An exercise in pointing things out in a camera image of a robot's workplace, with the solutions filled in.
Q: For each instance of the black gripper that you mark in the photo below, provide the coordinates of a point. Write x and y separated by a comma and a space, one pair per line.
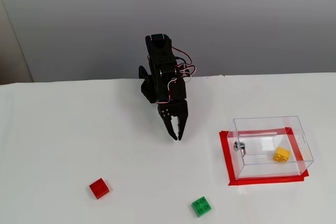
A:
175, 112

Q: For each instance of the yellow lego brick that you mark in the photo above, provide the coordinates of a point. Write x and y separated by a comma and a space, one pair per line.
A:
282, 153

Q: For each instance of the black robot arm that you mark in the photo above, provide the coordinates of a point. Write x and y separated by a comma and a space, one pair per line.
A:
160, 51

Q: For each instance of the green lego brick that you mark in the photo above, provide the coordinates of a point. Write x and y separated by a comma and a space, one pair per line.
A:
201, 207

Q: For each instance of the red lego brick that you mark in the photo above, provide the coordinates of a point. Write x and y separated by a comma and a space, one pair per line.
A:
99, 189

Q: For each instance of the transparent plastic box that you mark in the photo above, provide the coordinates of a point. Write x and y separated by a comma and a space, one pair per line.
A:
265, 169

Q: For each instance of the black table clamp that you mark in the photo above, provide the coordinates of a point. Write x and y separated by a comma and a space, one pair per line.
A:
144, 73

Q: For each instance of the silver cylinder lock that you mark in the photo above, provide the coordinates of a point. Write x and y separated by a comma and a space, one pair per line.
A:
239, 146

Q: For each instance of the white table cover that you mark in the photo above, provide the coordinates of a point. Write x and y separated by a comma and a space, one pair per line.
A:
78, 134

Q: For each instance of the red tape frame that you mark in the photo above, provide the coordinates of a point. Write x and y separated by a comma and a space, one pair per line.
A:
262, 181

